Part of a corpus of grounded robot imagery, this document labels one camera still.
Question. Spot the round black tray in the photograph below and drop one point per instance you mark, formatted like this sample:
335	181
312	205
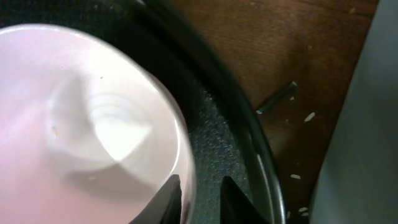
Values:
225	134

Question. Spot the grey dishwasher rack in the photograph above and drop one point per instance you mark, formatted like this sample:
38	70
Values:
358	178

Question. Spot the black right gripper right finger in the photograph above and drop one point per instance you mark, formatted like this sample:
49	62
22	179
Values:
235	207

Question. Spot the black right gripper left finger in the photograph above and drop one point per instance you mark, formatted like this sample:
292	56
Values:
166	205

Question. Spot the pink bowl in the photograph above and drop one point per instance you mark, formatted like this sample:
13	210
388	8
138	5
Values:
87	134

